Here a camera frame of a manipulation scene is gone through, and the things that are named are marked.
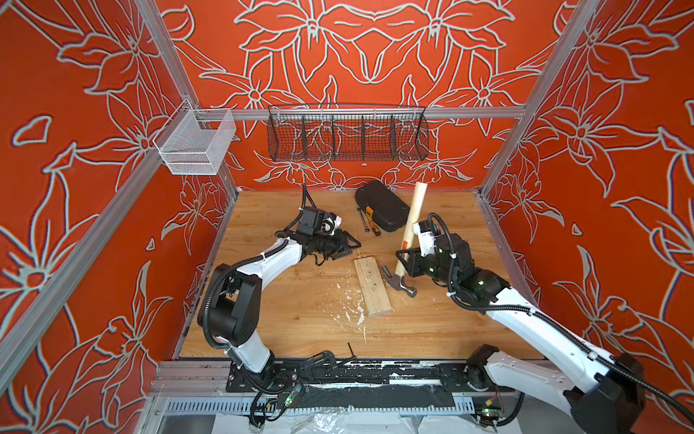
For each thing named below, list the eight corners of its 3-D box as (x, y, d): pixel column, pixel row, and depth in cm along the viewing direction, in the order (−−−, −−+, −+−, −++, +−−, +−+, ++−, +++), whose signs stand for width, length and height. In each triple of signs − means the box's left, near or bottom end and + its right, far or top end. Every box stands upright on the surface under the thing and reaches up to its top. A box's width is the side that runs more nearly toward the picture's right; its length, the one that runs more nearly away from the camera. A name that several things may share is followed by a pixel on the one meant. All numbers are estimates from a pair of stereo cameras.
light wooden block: (368, 319, 85) (369, 314, 82) (353, 264, 98) (353, 259, 95) (391, 313, 86) (392, 309, 83) (373, 260, 99) (373, 254, 96)
